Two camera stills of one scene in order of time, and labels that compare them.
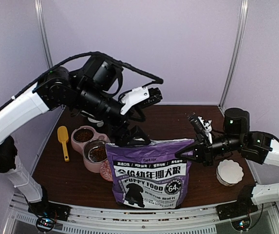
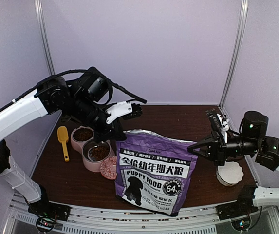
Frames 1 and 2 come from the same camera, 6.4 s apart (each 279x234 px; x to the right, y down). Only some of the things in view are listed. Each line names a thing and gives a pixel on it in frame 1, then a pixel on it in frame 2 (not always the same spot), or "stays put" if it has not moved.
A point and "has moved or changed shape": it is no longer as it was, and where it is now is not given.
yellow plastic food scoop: (63, 134) stays put
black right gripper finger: (191, 153) to (205, 148)
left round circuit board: (45, 224) stays put
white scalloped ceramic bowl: (229, 172) stays put
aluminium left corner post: (40, 13) stays put
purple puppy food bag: (150, 175) has moved or changed shape
